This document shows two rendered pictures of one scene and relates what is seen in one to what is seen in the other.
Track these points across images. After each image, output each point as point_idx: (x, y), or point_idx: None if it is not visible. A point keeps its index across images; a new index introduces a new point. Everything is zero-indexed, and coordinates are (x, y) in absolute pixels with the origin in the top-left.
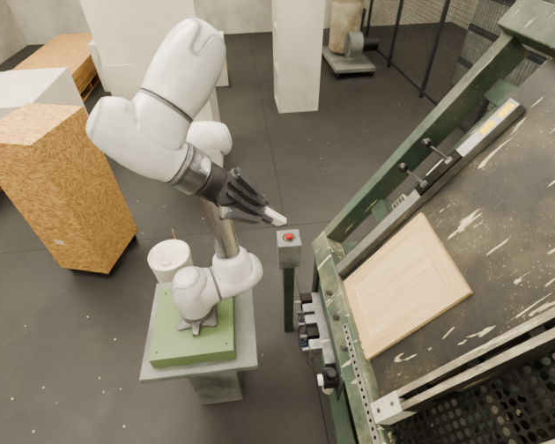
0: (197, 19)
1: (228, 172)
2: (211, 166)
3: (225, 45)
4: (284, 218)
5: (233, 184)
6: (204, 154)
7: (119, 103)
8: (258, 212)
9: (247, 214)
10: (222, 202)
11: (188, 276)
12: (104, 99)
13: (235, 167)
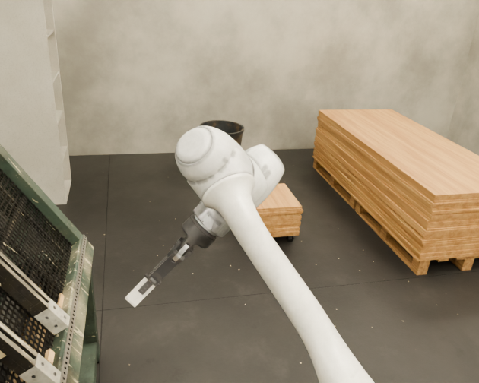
0: (199, 128)
1: (182, 242)
2: (194, 216)
3: (175, 150)
4: (127, 295)
5: (177, 241)
6: (198, 207)
7: (252, 147)
8: (154, 268)
9: (166, 256)
10: (186, 235)
11: None
12: (262, 144)
13: (176, 250)
